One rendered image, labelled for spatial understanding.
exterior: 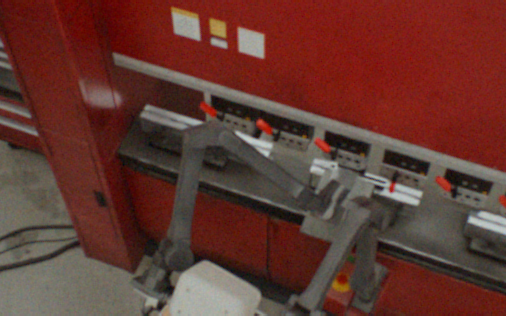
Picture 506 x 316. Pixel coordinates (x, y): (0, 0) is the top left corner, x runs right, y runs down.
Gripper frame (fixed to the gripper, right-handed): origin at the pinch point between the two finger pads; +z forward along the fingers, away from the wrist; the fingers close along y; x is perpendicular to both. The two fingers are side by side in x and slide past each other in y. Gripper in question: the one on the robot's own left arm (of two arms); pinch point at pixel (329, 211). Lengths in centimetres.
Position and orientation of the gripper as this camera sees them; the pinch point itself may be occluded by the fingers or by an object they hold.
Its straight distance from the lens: 286.9
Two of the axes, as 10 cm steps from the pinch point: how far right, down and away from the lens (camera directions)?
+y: -9.2, -3.3, 1.9
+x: -3.4, 9.4, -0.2
